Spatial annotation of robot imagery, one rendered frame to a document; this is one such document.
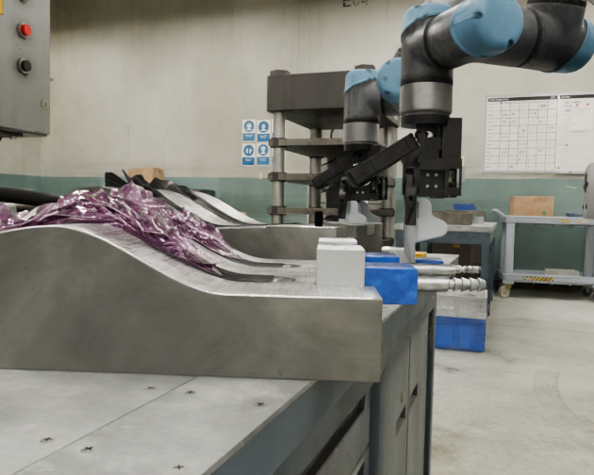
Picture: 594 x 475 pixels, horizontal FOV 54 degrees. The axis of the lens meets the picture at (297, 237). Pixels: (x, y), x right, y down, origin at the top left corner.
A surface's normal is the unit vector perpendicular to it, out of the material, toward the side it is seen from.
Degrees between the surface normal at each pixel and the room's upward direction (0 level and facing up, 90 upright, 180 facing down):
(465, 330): 90
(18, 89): 90
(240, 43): 90
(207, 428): 0
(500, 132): 90
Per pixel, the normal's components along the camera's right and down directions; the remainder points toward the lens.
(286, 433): 0.94, 0.04
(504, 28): 0.36, 0.06
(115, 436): 0.02, -1.00
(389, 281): -0.05, 0.05
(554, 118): -0.34, 0.04
